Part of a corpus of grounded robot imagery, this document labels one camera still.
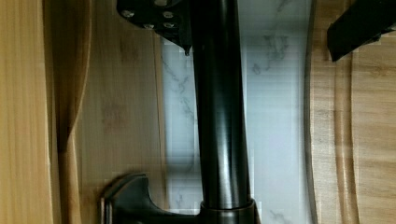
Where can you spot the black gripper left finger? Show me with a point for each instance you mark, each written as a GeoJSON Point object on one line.
{"type": "Point", "coordinates": [168, 18]}

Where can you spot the wooden cutting board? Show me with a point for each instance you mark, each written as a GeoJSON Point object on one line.
{"type": "Point", "coordinates": [349, 126]}

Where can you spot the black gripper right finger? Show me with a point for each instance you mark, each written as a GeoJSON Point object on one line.
{"type": "Point", "coordinates": [363, 23]}

